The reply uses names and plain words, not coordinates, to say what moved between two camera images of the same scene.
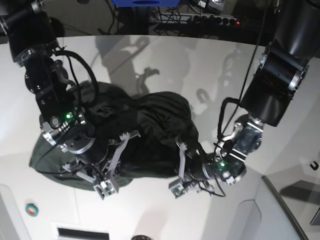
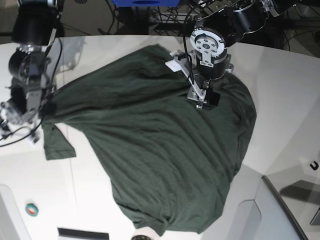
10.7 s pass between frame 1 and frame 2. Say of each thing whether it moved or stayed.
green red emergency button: stayed
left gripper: moved
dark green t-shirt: moved
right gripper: moved
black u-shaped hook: stayed
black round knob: stayed
